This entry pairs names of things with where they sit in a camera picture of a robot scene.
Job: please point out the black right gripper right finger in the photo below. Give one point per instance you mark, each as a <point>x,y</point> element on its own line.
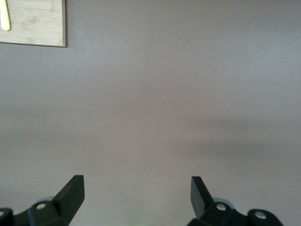
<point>202,204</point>

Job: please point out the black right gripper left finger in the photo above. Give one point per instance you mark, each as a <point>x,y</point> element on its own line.
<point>68,202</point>

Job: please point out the bamboo cutting board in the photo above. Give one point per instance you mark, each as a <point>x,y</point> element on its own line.
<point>37,21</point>

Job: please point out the yellow plastic fork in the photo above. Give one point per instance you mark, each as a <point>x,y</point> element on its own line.
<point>4,16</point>

